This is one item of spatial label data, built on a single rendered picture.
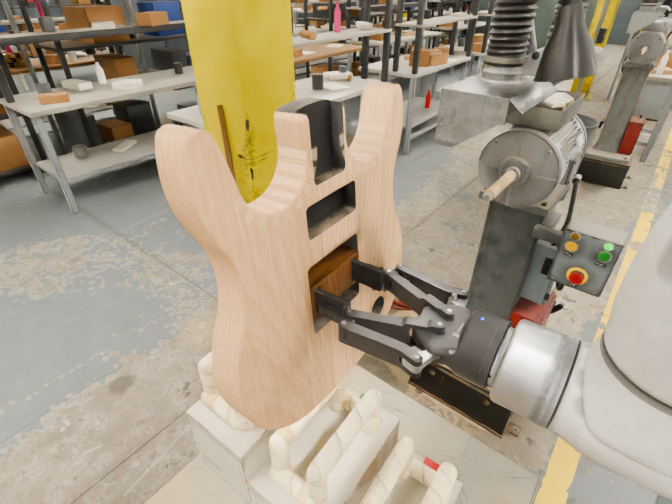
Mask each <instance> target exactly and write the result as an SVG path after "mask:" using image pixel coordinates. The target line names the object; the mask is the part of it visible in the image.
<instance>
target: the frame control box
mask: <svg viewBox="0 0 672 504"><path fill-rule="evenodd" d="M572 232H578V233H579V234H580V235H581V239H580V240H578V241H573V240H572V239H571V238H570V234H571V233H572ZM628 236H629V233H628V232H625V231H621V230H618V229H614V228H611V227H607V226H603V225H600V224H596V223H593V222H589V221H586V220H582V219H579V218H575V217H573V218H572V219H571V220H570V222H569V223H568V225H567V226H566V228H565V230H564V233H563V235H562V238H561V241H560V243H559V245H556V244H553V243H550V242H549V244H550V246H553V247H556V246H557V251H556V254H555V257H554V259H553V262H552V265H551V267H550V270H549V273H548V275H547V279H549V280H552V281H554V282H556V289H557V290H558V291H561V290H562V289H563V288H564V286H568V287H571V288H573V289H576V290H579V291H582V292H584V293H587V294H590V295H592V296H595V297H600V296H601V294H602V292H603V290H604V287H605V285H606V283H607V281H608V279H609V277H610V275H611V273H612V271H613V269H614V267H615V265H616V263H617V261H618V259H619V257H620V255H621V253H622V251H623V249H624V246H625V244H626V241H627V238H628ZM568 242H574V243H575V244H576V245H577V248H576V250H574V251H569V250H568V249H567V248H566V244H567V243H568ZM606 242H611V243H613V244H614V245H615V248H614V250H612V251H606V250H604V248H603V244H604V243H606ZM602 252H605V253H608V254H609V255H610V259H609V260H608V261H605V262H604V261H601V260H599V258H598V255H599V254H600V253H602ZM574 272H576V273H579V274H581V275H582V276H583V281H582V283H581V284H578V285H575V284H572V283H571V282H570V281H569V279H568V277H569V275H570V274H571V273H574Z"/></svg>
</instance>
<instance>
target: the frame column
mask: <svg viewBox="0 0 672 504"><path fill-rule="evenodd" d="M544 219H545V217H542V216H538V215H535V214H531V213H528V212H525V211H521V210H518V209H514V208H511V207H508V206H504V205H501V204H497V203H494V202H491V201H489V207H488V211H487V216H486V220H485V224H484V228H483V232H482V236H481V240H480V244H479V249H478V253H477V257H476V261H475V265H474V269H473V273H472V278H471V282H470V286H469V290H468V291H469V297H468V302H467V306H466V308H467V309H468V310H469V311H471V312H472V313H474V312H475V311H476V310H479V309H482V310H485V311H487V312H490V313H492V314H495V315H497V316H500V317H503V318H505V319H508V320H509V318H510V315H511V312H512V310H513V309H514V307H515V305H516V304H517V302H518V301H519V299H520V298H521V296H519V295H520V292H521V289H522V286H523V283H524V280H525V277H526V274H527V271H528V268H529V265H530V262H531V259H532V256H533V253H534V250H535V247H536V244H537V242H538V241H539V239H538V238H535V237H532V233H533V229H534V227H535V226H536V225H537V224H540V225H541V223H542V222H543V221H544Z"/></svg>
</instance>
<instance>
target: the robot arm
mask: <svg viewBox="0 0 672 504"><path fill-rule="evenodd" d="M351 270H352V280H354V281H357V282H359V283H361V284H363V285H366V286H368V287H370V288H373V289H375V290H377V291H379V292H380V291H381V290H382V289H383V291H384V292H385V291H389V292H391V293H392V294H393V295H394V296H396V297H397V298H398V299H399V300H401V301H402V302H403V303H404V304H406V305H407V306H408V307H409V308H411V309H412V310H413V311H414V312H416V313H417V314H418V317H416V318H415V317H410V316H407V317H405V318H397V317H392V316H386V315H381V314H376V313H370V312H365V311H360V310H355V309H351V302H350V301H347V300H345V299H343V298H341V297H338V296H336V295H334V294H332V293H329V292H327V291H325V290H323V289H321V288H318V287H317V288H316V289H315V290H314V296H315V305H316V310H318V311H319V313H320V314H321V316H323V317H325V318H327V319H329V320H331V321H333V322H335V323H338V340H339V341H340V342H341V343H344V344H346V345H348V346H351V347H354V348H356V349H358V350H360V351H362V352H365V353H367V354H370V355H372V356H374V357H377V358H379V359H381V360H384V361H386V362H388V363H391V364H393V365H395V366H398V367H399V368H401V369H402V370H403V371H404V372H405V373H407V374H408V375H409V376H410V377H412V378H415V379H417V378H419V377H420V375H421V370H422V369H423V368H424V367H425V366H427V365H428V364H429V363H430V362H431V363H435V364H443V365H446V366H448V367H449V368H450V369H451V371H452V372H453V373H454V374H455V375H456V376H458V377H460V378H462V379H464V380H466V381H468V382H470V383H472V384H474V385H476V386H478V387H480V388H482V389H486V387H487V386H488V385H490V386H492V387H491V390H490V399H491V400H492V401H493V402H495V403H497V404H499V405H501V406H502V407H504V408H506V409H508V410H510V411H512V412H514V413H516V414H518V415H520V416H522V417H524V418H526V419H528V420H530V421H532V422H533V423H534V424H536V425H538V426H542V427H544V428H545V427H546V429H547V430H549V431H551V432H553V433H554V434H556V435H557V436H559V437H560V438H562V439H563V440H564V441H566V442H567V443H568V444H569V445H570V446H572V447H573V448H574V449H575V450H576V451H577V452H579V453H580V454H582V455H583V456H585V457H587V458H588V459H590V460H592V461H593V462H595V463H596V464H598V465H600V466H602V467H603V468H605V469H607V470H609V471H611V472H613V473H615V474H616V475H618V476H620V477H622V478H624V479H626V480H628V481H630V482H632V483H634V484H636V485H638V486H640V487H642V488H645V489H647V490H649V491H651V492H653V493H656V494H658V495H660V496H662V497H665V498H667V499H669V500H672V203H671V204H670V205H669V206H668V208H667V209H666V210H665V211H664V212H663V214H662V215H661V216H660V218H659V219H658V220H657V222H656V223H655V224H654V226H653V227H652V229H651V231H650V232H649V234H648V235H647V237H646V239H645V240H644V242H643V243H642V245H641V247H640V248H639V250H638V252H637V253H636V255H635V257H634V259H633V261H632V263H631V264H630V266H629V268H628V270H627V272H626V274H625V276H624V278H623V280H622V282H621V284H620V286H619V289H618V291H617V293H616V296H615V298H614V301H613V304H612V309H611V315H610V318H609V320H608V323H607V325H606V328H605V329H604V331H603V333H602V334H601V335H600V337H599V338H598V339H597V340H595V341H594V343H593V344H590V343H587V342H584V341H581V340H580V341H579V340H578V339H575V338H574V337H573V336H570V335H565V334H563V333H560V332H557V331H555V330H552V329H550V328H547V327H545V326H542V325H539V324H537V323H534V322H532V321H529V320H526V319H523V320H520V321H519V323H518V324H517V326H516V328H515V329H514V328H512V321H510V320H508V319H505V318H503V317H500V316H497V315H495V314H492V313H490V312H487V311H485V310H482V309H479V310H476V311H475V312H474V313H472V312H471V311H469V310H468V309H467V308H466V306H467V302H468V297H469V291H468V290H466V289H462V288H457V287H452V286H449V285H447V284H445V283H443V282H440V281H438V280H436V279H434V278H432V277H429V276H427V275H425V274H423V273H421V272H419V271H416V270H414V269H412V268H410V267H408V266H405V265H403V264H397V265H396V268H395V269H386V270H384V269H382V268H379V267H377V266H374V265H372V264H369V263H364V262H361V261H359V260H356V259H354V258H353V259H352V260H351ZM404 274H405V275H406V278H404ZM383 284H384V285H383ZM353 320H354V321H355V322H353ZM410 328H412V336H410ZM411 347H412V348H411ZM417 349H420V350H421V351H418V350H417Z"/></svg>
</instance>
